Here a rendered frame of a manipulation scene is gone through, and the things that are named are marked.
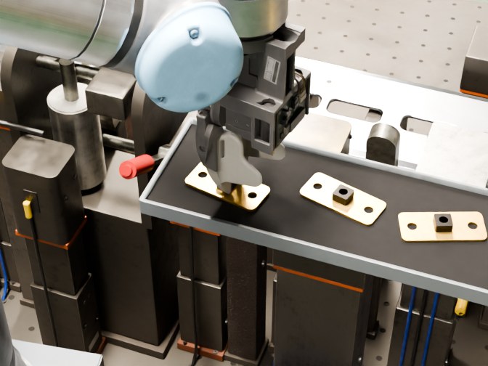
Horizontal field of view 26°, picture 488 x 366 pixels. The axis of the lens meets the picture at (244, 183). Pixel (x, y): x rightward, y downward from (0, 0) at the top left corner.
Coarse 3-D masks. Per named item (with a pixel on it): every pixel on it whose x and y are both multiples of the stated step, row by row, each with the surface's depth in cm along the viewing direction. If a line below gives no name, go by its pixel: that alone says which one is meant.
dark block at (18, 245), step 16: (0, 64) 130; (0, 96) 127; (0, 112) 129; (0, 128) 131; (0, 144) 134; (0, 160) 136; (0, 176) 138; (0, 192) 141; (16, 240) 147; (16, 256) 149; (32, 304) 156
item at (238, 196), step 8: (200, 168) 110; (192, 176) 110; (208, 176) 109; (192, 184) 109; (200, 184) 109; (208, 184) 109; (232, 184) 108; (240, 184) 109; (208, 192) 108; (216, 192) 108; (224, 192) 108; (232, 192) 108; (240, 192) 108; (248, 192) 108; (256, 192) 108; (264, 192) 108; (224, 200) 107; (232, 200) 107; (240, 200) 107; (248, 200) 107; (256, 200) 107; (248, 208) 106
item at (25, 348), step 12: (24, 348) 102; (36, 348) 102; (48, 348) 102; (60, 348) 102; (36, 360) 101; (48, 360) 101; (60, 360) 101; (72, 360) 101; (84, 360) 101; (96, 360) 101
